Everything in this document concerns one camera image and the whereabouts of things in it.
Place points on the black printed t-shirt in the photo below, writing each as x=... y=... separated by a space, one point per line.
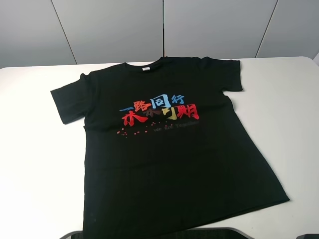
x=165 y=150

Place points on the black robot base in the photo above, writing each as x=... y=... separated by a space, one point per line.
x=204 y=233

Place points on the dark object bottom right corner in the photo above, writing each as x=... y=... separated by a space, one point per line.
x=308 y=236

